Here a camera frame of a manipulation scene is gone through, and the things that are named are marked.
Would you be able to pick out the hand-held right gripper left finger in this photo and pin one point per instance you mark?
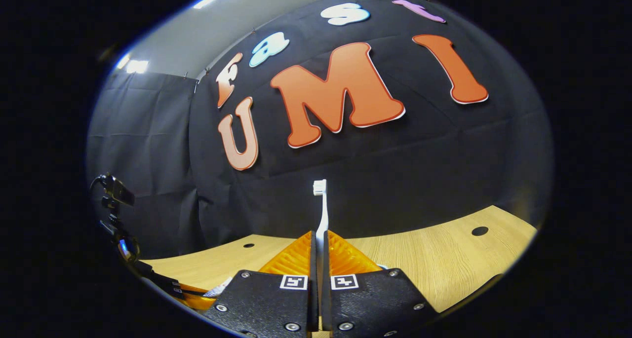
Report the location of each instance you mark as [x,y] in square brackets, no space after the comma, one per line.
[266,303]

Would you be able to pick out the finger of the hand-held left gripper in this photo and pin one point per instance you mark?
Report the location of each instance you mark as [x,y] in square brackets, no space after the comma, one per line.
[163,281]

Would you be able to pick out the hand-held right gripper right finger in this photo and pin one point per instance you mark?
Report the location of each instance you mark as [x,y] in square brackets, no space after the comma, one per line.
[375,303]

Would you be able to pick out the white cup with blue inside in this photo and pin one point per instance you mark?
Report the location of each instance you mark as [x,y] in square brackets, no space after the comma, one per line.
[382,267]

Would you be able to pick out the white toothpaste tube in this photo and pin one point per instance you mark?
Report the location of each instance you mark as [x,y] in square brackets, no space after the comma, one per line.
[219,288]

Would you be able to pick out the white toothbrush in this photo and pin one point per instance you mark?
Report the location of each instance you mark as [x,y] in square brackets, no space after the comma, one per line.
[322,214]

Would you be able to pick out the wooden desktop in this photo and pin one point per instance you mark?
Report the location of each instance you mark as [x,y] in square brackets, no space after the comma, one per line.
[444,264]

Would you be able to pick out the black backdrop cloth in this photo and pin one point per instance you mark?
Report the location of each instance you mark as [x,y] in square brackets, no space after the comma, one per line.
[395,170]

